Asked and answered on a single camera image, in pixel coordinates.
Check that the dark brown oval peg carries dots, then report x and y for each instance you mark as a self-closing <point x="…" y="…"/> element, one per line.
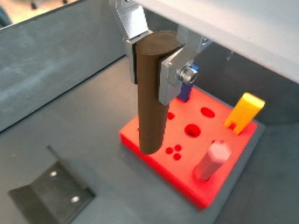
<point x="154" y="48"/>

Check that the yellow peg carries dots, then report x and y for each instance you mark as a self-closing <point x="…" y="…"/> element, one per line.
<point x="245" y="112"/>

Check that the pink hexagonal peg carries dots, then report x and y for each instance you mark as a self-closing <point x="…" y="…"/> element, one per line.
<point x="214" y="159"/>

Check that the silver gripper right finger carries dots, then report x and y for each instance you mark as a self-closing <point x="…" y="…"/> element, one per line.
<point x="177" y="70"/>

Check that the red peg board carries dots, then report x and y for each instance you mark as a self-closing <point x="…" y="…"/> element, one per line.
<point x="195" y="125"/>

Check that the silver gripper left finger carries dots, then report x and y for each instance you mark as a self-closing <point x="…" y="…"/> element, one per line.
<point x="130" y="16"/>

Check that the black curved stand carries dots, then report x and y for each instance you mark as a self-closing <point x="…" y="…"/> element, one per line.
<point x="54" y="199"/>

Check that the blue peg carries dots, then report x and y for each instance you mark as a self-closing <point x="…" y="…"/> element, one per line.
<point x="187" y="87"/>

